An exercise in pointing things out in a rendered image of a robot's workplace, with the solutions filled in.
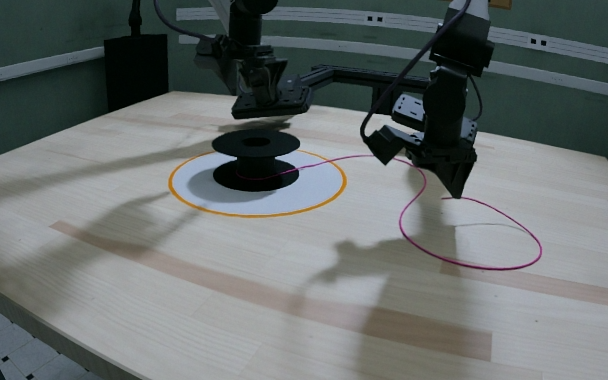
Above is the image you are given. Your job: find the orange painted ring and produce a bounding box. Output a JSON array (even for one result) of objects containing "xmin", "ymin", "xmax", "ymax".
[{"xmin": 168, "ymin": 150, "xmax": 347, "ymax": 218}]

